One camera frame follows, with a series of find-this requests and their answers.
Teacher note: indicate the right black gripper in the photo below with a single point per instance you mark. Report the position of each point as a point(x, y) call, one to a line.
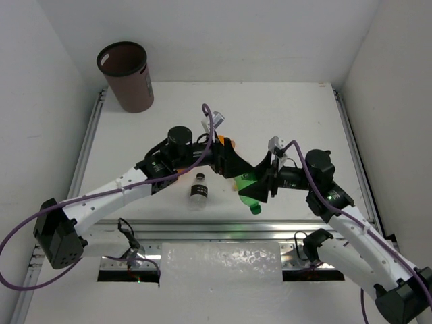
point(264, 171)

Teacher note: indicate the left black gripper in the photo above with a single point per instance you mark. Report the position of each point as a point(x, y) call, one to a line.
point(220, 158)

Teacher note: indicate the green plastic bottle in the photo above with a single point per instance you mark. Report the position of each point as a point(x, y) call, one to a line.
point(242, 184)

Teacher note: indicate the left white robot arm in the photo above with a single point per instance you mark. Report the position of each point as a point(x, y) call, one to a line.
point(60, 227)

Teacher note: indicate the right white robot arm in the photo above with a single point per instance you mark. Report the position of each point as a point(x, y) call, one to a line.
point(400, 289)

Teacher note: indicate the brown plastic waste bin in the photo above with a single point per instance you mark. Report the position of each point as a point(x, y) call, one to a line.
point(125, 68)

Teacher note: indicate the orange bottle far centre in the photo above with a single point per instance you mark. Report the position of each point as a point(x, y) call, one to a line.
point(220, 140)

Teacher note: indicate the clear bottle black label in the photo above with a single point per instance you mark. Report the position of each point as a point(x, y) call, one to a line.
point(198, 193)

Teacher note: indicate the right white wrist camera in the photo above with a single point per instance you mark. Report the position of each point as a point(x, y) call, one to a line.
point(276, 146)

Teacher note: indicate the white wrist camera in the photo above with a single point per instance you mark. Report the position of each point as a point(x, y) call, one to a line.
point(217, 118)
point(276, 146)

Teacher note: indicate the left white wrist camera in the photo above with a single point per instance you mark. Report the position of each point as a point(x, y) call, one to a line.
point(217, 118)

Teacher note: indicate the aluminium front rail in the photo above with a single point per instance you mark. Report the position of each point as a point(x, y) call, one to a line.
point(205, 230)

